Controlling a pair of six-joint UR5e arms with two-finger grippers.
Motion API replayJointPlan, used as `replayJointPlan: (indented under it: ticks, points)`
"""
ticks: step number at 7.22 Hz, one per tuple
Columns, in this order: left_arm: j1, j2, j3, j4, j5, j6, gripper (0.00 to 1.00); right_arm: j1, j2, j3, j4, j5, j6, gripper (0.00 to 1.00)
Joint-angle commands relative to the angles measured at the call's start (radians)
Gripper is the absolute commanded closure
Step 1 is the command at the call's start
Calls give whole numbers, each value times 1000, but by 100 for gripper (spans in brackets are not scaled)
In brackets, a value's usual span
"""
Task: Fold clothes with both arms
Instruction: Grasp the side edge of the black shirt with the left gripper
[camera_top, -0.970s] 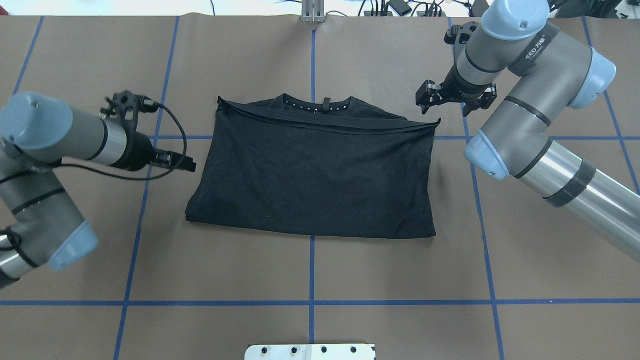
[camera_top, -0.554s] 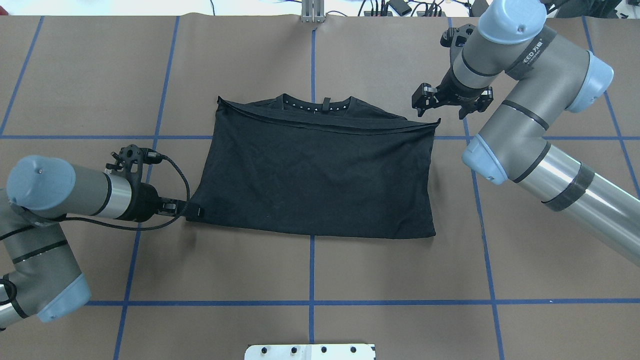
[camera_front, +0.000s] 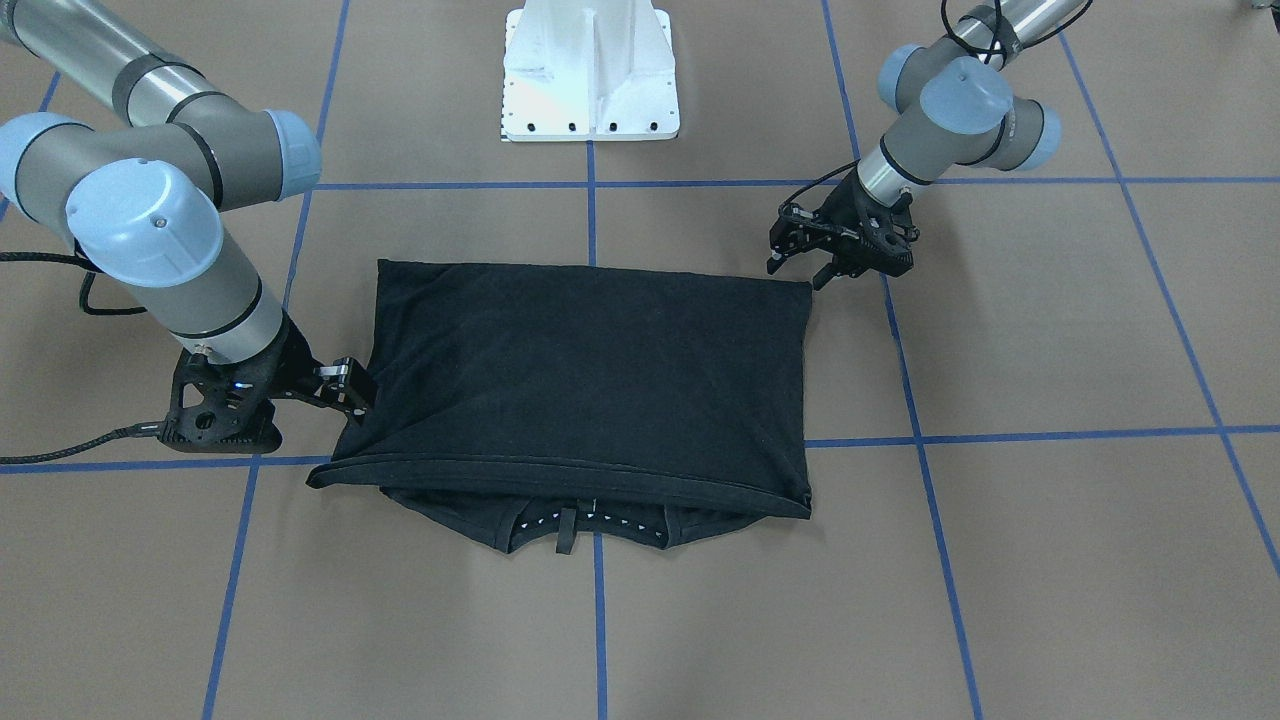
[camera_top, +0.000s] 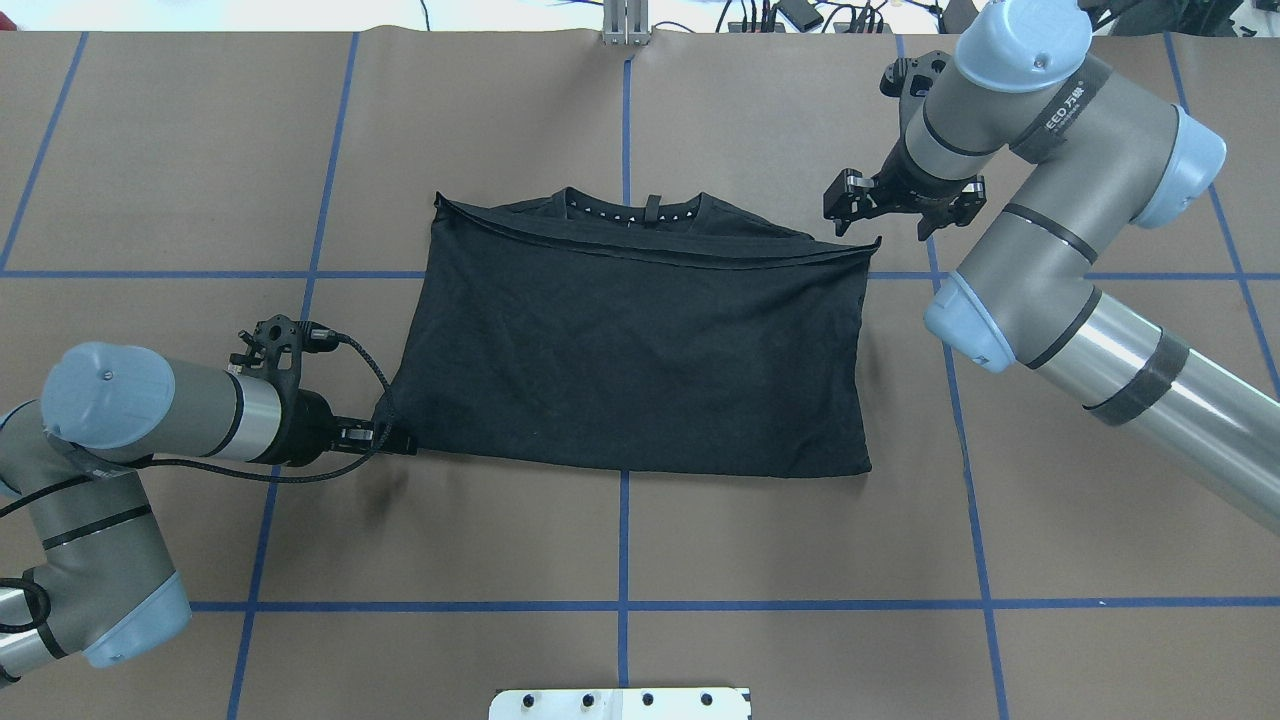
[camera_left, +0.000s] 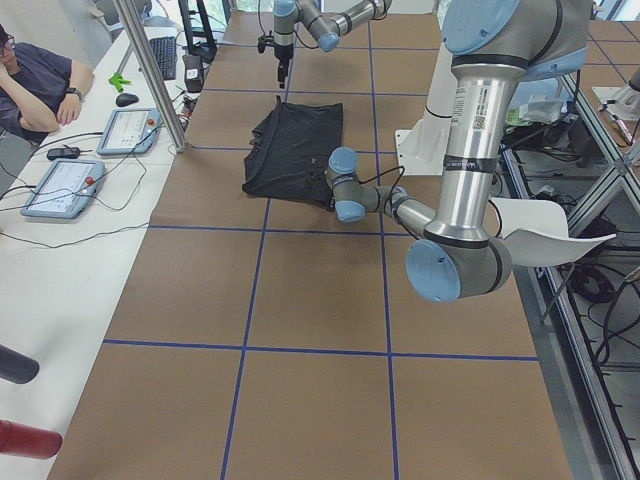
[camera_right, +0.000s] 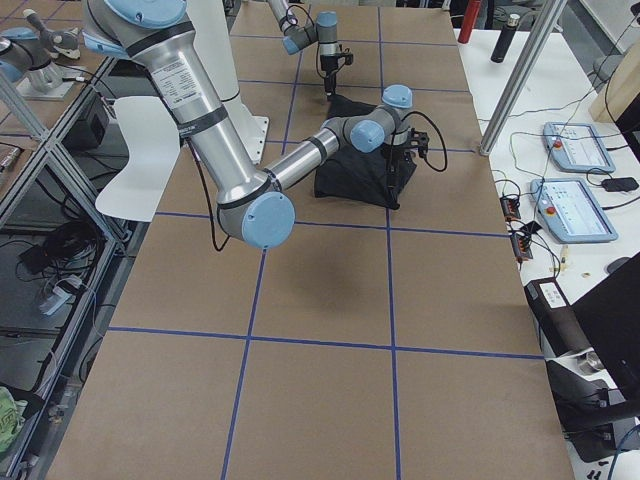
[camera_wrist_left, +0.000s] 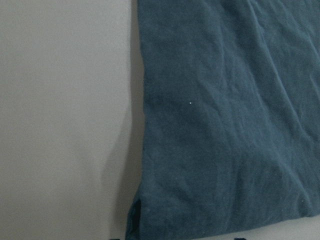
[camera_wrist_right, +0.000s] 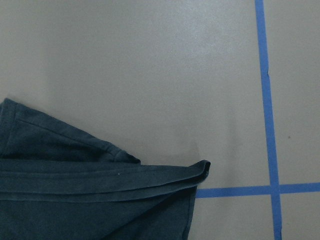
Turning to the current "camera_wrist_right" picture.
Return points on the black graphic t-shirt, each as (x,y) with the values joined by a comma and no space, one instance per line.
(58,182)

